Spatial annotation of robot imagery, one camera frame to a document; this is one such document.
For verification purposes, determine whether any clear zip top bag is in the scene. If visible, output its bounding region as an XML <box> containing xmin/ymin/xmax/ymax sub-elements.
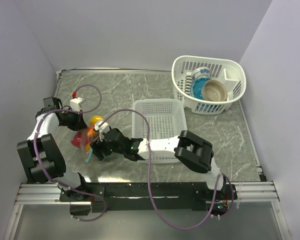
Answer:
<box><xmin>77</xmin><ymin>125</ymin><xmax>99</xmax><ymax>162</ymax></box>

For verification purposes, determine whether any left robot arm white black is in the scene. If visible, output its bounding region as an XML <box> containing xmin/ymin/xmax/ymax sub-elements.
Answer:
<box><xmin>16</xmin><ymin>97</ymin><xmax>90</xmax><ymax>201</ymax></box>

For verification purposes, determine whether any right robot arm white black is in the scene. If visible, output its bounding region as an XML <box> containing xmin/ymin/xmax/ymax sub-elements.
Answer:
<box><xmin>89</xmin><ymin>128</ymin><xmax>227</xmax><ymax>201</ymax></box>

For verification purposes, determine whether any yellow fake fruit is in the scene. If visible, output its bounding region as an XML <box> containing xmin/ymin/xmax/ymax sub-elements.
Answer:
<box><xmin>89</xmin><ymin>115</ymin><xmax>104</xmax><ymax>125</ymax></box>

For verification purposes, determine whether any orange red fake fruit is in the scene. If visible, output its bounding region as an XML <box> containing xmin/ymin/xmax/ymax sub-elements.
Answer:
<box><xmin>86</xmin><ymin>125</ymin><xmax>99</xmax><ymax>139</ymax></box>

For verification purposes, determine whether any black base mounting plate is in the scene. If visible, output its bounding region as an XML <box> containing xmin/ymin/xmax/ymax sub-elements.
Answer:
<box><xmin>59</xmin><ymin>179</ymin><xmax>238</xmax><ymax>216</ymax></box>

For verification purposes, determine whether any white perforated flat basket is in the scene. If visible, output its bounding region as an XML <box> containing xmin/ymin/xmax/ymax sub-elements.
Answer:
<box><xmin>132</xmin><ymin>98</ymin><xmax>188</xmax><ymax>164</ymax></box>

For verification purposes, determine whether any blue plate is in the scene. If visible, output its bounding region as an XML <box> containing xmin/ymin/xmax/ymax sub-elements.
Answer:
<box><xmin>190</xmin><ymin>77</ymin><xmax>210</xmax><ymax>100</ymax></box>

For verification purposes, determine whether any beige bowl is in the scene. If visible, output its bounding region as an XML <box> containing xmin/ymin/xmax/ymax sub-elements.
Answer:
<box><xmin>202</xmin><ymin>79</ymin><xmax>228</xmax><ymax>102</ymax></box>

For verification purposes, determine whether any blue white patterned cup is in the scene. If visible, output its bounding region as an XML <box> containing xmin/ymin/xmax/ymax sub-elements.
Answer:
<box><xmin>191</xmin><ymin>66</ymin><xmax>211</xmax><ymax>80</ymax></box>

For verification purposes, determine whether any white dish rack basket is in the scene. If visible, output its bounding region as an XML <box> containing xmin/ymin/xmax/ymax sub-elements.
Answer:
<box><xmin>171</xmin><ymin>55</ymin><xmax>247</xmax><ymax>115</ymax></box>

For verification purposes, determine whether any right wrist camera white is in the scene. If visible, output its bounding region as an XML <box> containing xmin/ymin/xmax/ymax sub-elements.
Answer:
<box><xmin>94</xmin><ymin>120</ymin><xmax>111</xmax><ymax>141</ymax></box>

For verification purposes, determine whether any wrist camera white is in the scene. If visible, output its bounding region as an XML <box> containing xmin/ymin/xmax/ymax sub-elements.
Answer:
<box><xmin>94</xmin><ymin>120</ymin><xmax>111</xmax><ymax>141</ymax></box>
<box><xmin>69</xmin><ymin>91</ymin><xmax>85</xmax><ymax>112</ymax></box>

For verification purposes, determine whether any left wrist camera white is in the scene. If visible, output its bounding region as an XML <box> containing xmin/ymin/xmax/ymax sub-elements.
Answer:
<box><xmin>69</xmin><ymin>91</ymin><xmax>85</xmax><ymax>112</ymax></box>

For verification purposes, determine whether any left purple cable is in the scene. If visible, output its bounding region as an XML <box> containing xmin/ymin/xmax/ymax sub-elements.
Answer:
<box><xmin>32</xmin><ymin>84</ymin><xmax>107</xmax><ymax>223</ymax></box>

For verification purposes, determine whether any aluminium rail frame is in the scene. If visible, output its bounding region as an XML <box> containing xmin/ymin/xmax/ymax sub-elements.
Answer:
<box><xmin>4</xmin><ymin>181</ymin><xmax>292</xmax><ymax>240</ymax></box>

